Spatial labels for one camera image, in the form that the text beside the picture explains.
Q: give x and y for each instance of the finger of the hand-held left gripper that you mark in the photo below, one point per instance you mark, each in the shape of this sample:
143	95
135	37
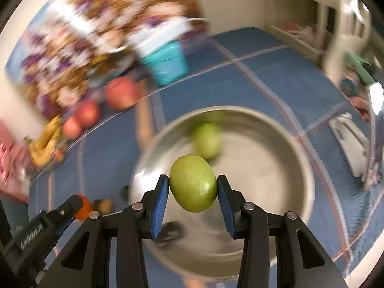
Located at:
67	211

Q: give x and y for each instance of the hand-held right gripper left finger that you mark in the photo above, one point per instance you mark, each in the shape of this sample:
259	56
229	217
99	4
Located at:
159	204

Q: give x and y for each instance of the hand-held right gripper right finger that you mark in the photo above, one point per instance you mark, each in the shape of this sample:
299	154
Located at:
226	207

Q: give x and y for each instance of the orange tangerine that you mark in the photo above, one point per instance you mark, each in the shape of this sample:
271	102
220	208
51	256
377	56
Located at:
86	210

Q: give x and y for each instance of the green jujube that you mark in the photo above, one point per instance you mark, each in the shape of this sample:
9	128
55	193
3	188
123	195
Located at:
192	183
207	140

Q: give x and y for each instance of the round metal plate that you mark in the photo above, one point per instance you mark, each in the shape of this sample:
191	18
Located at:
264	171

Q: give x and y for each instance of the small brown kiwi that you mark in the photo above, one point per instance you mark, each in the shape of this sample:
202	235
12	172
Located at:
105	206

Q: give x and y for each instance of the yellow banana bunch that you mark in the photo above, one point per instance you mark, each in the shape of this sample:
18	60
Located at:
45	144

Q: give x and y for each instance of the pink flower bouquet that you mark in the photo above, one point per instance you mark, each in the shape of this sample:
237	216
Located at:
12	162

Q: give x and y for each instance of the pale red apple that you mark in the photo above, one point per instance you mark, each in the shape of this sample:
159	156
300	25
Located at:
72	127

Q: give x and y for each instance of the large red apple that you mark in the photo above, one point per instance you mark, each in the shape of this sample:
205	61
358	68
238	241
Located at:
121	93

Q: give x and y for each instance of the blue plaid tablecloth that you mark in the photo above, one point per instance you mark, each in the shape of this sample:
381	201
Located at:
255	75

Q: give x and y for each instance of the white plastic object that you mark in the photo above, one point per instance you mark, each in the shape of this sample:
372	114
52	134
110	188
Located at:
351	144

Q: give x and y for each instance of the teal box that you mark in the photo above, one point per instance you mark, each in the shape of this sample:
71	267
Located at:
166	64

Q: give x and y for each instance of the white desk lamp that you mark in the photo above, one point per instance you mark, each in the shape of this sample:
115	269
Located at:
159	34

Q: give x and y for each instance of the white shelf unit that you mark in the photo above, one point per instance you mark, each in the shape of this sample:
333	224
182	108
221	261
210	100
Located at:
300	30

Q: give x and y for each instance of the floral painting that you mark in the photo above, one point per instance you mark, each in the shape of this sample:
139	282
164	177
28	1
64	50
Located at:
90	21

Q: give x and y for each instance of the white chair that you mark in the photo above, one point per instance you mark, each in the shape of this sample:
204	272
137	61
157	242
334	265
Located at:
340	36

